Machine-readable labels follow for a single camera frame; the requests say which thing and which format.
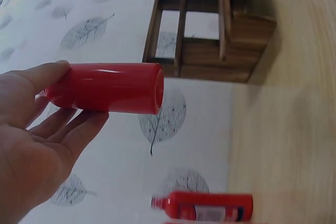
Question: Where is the person's left hand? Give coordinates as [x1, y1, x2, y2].
[0, 60, 110, 224]

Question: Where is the red plastic cylinder cap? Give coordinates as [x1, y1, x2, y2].
[44, 62, 165, 116]

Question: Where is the red plastic bottle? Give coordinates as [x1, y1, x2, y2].
[151, 191, 254, 224]

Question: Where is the dark wooden shelf rack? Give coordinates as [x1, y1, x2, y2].
[141, 0, 278, 84]

